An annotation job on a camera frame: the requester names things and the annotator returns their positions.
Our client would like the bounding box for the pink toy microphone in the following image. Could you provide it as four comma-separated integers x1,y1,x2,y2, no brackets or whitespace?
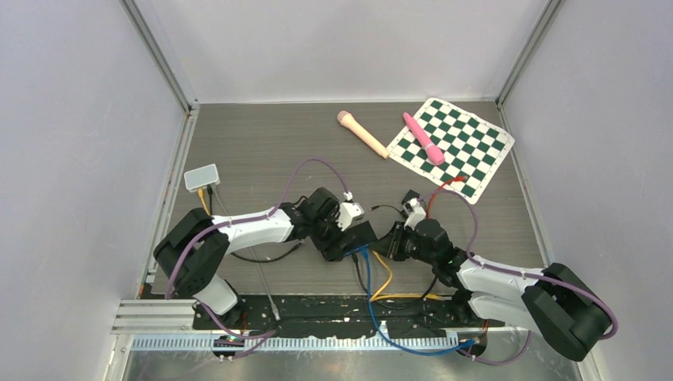
402,112,445,166

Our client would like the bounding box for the blue ethernet cable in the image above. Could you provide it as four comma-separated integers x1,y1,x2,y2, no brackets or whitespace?
361,245,479,357

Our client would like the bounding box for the red ethernet cable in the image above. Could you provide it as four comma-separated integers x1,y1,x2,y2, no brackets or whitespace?
425,175,468,219

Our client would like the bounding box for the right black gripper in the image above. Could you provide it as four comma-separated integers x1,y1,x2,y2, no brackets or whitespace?
370,223,436,267

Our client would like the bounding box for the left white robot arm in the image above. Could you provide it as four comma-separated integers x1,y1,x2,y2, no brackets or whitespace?
153,187,364,329

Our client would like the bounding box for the black loose cable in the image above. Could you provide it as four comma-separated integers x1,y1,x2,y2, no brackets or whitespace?
206,185,306,264

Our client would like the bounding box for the beige toy microphone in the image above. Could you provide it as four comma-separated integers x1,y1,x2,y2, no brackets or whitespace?
336,110,390,159

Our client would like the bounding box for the grey thin cable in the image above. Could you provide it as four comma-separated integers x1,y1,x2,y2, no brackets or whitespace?
213,187,281,321

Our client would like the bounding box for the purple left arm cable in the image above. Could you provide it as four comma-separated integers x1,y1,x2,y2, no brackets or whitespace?
163,156,353,360

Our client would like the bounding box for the aluminium front rail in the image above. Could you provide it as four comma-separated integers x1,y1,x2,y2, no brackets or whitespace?
112,299,525,352

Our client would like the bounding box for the black network switch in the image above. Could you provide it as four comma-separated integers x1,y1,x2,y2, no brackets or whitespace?
340,221,378,256

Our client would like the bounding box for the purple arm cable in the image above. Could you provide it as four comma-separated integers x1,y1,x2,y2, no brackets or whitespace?
163,156,353,360
420,188,620,368

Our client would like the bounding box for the yellow ethernet cable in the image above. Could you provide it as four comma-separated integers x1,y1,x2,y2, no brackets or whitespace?
368,251,444,303

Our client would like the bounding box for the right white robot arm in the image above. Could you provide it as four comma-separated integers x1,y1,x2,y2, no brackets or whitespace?
371,219,618,362

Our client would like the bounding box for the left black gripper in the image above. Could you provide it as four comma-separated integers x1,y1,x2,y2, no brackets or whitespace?
308,207,353,259

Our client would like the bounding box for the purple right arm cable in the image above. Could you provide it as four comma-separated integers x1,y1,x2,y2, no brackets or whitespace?
420,188,620,368

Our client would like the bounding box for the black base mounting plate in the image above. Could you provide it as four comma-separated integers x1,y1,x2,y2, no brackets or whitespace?
223,294,484,339

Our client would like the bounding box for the black power adapter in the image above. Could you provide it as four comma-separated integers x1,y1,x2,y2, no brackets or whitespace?
369,190,420,216

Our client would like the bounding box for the green white checkerboard mat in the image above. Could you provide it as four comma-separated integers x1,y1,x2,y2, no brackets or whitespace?
386,98,515,205

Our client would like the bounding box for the white small router box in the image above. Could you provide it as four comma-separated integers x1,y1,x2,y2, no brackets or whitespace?
183,164,221,193

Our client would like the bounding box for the black ethernet cable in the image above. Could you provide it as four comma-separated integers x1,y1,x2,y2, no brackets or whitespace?
351,252,438,311

